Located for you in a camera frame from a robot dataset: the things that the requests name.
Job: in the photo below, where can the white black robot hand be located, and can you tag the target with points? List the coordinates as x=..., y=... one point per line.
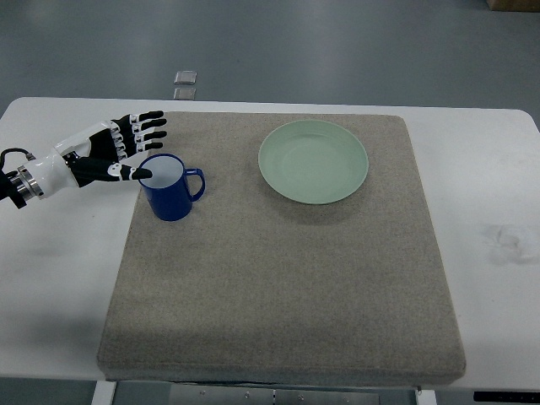
x=97, y=153

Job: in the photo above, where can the blue cup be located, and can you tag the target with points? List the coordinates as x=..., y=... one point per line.
x=167, y=190

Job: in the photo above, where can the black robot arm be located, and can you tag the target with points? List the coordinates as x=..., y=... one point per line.
x=13, y=184

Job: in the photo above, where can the lower floor socket plate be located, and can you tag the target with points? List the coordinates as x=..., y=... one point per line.
x=184, y=93

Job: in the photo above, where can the floor socket plate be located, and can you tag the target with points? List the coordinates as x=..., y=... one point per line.
x=184, y=93
x=185, y=77

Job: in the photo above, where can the upper floor socket plate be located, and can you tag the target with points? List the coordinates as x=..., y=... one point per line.
x=185, y=77

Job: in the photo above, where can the green plate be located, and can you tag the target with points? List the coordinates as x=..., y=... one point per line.
x=313, y=161

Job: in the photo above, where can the beige felt mat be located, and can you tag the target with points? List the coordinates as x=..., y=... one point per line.
x=253, y=287

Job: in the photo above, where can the cardboard box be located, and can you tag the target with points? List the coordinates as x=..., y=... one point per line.
x=514, y=5

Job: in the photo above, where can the black control panel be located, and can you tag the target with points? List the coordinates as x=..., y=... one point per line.
x=527, y=397

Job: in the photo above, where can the metal table frame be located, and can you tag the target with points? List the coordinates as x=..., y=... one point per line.
x=213, y=394

